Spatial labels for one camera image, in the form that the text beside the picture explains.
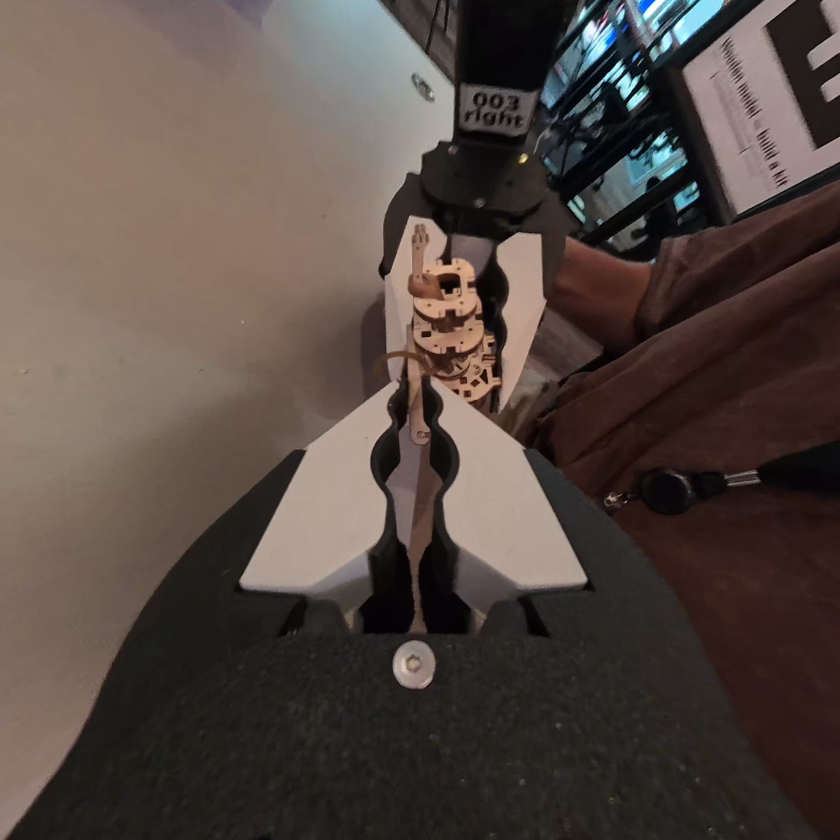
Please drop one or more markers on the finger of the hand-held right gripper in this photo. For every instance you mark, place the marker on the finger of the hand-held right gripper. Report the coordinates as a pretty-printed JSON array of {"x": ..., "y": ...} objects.
[
  {"x": 525, "y": 295},
  {"x": 397, "y": 308}
]

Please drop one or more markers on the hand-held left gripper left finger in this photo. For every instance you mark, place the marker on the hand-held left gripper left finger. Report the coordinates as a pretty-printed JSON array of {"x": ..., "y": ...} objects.
[{"x": 315, "y": 525}]

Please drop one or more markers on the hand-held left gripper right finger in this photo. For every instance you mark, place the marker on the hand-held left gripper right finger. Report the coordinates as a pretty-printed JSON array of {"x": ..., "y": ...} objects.
[{"x": 505, "y": 525}]

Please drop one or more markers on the wooden model assembly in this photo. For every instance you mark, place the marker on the wooden model assembly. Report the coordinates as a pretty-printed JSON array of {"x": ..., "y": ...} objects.
[{"x": 453, "y": 315}]

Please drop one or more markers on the long thin wooden rod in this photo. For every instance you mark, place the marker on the long thin wooden rod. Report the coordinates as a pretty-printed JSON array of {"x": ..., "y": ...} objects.
[{"x": 421, "y": 485}]

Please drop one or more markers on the person's right forearm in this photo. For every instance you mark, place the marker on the person's right forearm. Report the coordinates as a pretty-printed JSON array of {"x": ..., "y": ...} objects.
[{"x": 597, "y": 295}]

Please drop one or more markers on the small metal fitting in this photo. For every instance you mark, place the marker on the small metal fitting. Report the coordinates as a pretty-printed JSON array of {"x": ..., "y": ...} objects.
[{"x": 422, "y": 86}]

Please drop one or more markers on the black metal rack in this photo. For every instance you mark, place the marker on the black metal rack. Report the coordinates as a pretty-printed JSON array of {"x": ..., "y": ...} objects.
[{"x": 610, "y": 131}]

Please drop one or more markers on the black badge reel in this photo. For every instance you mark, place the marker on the black badge reel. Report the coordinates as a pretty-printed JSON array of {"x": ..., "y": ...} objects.
[{"x": 666, "y": 491}]

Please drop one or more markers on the person's brown shirt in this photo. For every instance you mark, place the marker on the person's brown shirt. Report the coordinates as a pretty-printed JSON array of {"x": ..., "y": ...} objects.
[{"x": 722, "y": 394}]

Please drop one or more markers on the framed white tag board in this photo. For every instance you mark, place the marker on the framed white tag board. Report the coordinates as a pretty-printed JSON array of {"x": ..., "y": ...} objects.
[{"x": 761, "y": 111}]

